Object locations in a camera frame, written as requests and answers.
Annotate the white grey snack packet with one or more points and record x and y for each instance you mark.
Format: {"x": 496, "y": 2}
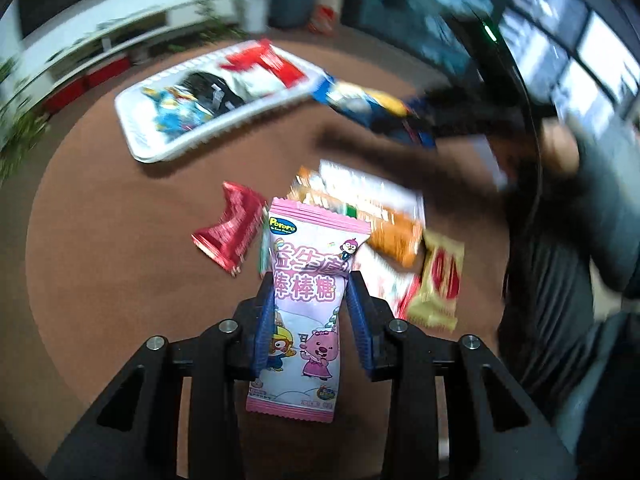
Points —
{"x": 370, "y": 187}

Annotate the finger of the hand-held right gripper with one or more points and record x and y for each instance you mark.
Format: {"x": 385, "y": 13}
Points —
{"x": 470, "y": 127}
{"x": 465, "y": 100}

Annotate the light blue cartoon snack packet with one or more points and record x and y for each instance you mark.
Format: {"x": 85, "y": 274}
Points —
{"x": 175, "y": 107}

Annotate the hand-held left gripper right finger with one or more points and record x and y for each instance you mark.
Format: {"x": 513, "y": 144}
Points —
{"x": 360, "y": 325}

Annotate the person in grey clothes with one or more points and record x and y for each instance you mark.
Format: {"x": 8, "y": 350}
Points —
{"x": 555, "y": 310}

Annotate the red storage box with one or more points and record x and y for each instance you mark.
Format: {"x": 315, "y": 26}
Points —
{"x": 107, "y": 70}
{"x": 62, "y": 92}

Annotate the small pink white snack packet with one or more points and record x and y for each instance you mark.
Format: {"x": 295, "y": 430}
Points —
{"x": 387, "y": 280}

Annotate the white floating television cabinet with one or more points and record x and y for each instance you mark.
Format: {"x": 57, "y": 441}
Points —
{"x": 125, "y": 30}

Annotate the tall white plant pot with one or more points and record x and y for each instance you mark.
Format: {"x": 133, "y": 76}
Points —
{"x": 253, "y": 5}

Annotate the person's right forearm grey sleeve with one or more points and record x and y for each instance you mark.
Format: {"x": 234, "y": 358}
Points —
{"x": 610, "y": 200}

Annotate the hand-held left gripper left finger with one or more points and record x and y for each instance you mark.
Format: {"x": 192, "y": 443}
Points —
{"x": 262, "y": 332}

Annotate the large red snack packet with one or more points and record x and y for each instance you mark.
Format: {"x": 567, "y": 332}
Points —
{"x": 270, "y": 62}

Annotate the gold pie packet red label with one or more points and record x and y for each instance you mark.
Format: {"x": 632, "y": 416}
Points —
{"x": 440, "y": 280}

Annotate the trailing pothos plant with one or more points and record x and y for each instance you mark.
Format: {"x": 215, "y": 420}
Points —
{"x": 215, "y": 5}
{"x": 20, "y": 125}

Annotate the white plastic tray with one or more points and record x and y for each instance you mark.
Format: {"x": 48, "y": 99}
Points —
{"x": 150, "y": 135}

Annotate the red foil snack packet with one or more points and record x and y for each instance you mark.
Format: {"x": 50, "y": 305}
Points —
{"x": 230, "y": 230}

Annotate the person's right hand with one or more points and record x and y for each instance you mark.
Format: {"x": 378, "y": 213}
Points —
{"x": 560, "y": 147}

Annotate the orange snack packet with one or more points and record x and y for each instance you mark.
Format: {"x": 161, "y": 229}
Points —
{"x": 395, "y": 235}

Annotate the black snack packet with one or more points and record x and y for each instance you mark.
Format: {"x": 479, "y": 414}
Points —
{"x": 210, "y": 87}

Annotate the large blue plant pot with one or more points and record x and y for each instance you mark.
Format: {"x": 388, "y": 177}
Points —
{"x": 294, "y": 0}

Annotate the pink cartoon lollipop packet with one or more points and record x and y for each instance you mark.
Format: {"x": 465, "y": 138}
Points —
{"x": 305, "y": 280}

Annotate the green and white snack packet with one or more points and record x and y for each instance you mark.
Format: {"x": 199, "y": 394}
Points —
{"x": 263, "y": 250}

